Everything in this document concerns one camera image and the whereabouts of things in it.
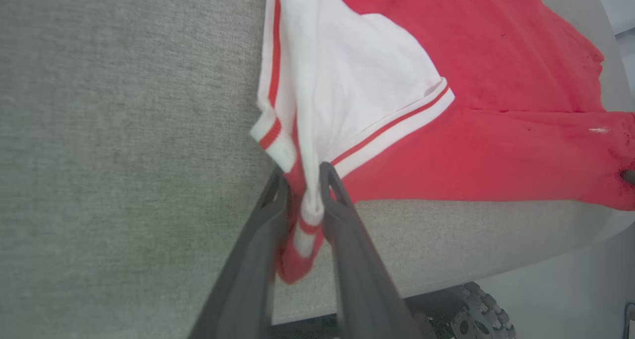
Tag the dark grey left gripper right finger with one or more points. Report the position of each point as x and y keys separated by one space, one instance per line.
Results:
x=362 y=279

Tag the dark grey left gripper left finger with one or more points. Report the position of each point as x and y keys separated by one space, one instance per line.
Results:
x=243 y=279

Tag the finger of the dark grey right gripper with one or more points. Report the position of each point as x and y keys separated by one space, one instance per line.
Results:
x=629 y=176

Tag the red and white sports garment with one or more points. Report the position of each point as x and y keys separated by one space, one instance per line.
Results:
x=496 y=81

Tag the grey robot omni wheel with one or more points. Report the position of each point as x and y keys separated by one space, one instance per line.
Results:
x=481 y=314

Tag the grey fabric sofa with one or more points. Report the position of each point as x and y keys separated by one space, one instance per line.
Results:
x=124 y=155

